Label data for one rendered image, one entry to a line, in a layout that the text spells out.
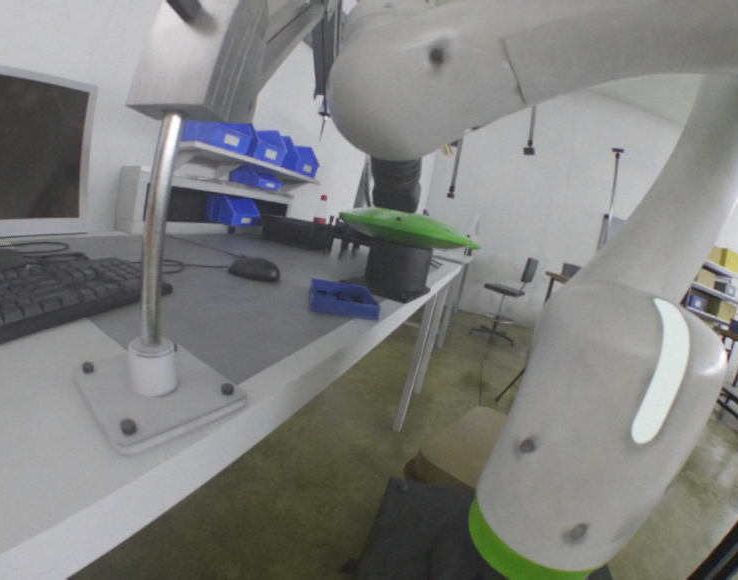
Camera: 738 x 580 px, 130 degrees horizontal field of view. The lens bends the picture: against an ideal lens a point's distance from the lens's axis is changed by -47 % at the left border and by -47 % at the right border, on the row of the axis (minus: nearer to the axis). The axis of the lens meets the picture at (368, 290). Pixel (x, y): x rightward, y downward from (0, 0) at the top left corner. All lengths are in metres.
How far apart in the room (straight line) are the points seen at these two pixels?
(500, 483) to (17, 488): 0.26
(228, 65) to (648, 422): 0.28
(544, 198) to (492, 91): 5.30
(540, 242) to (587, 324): 5.27
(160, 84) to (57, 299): 0.26
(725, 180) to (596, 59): 0.22
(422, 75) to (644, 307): 0.17
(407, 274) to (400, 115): 0.51
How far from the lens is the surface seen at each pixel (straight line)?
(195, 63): 0.20
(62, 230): 0.63
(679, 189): 0.37
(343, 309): 0.46
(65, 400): 0.25
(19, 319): 0.36
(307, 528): 1.29
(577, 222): 5.60
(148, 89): 0.21
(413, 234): 0.61
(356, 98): 0.22
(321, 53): 0.73
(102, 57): 1.20
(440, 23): 0.22
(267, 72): 0.30
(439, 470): 0.69
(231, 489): 1.39
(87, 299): 0.39
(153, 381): 0.22
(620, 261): 0.34
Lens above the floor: 1.05
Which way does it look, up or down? 11 degrees down
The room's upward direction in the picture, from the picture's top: 11 degrees clockwise
